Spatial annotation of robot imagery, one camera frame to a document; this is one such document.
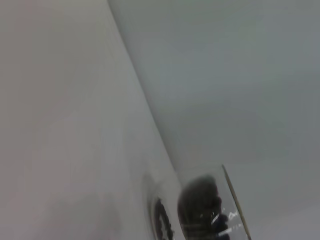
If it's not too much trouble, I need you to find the double-wall glass cup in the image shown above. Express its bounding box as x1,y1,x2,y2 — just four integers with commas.
142,163,253,240

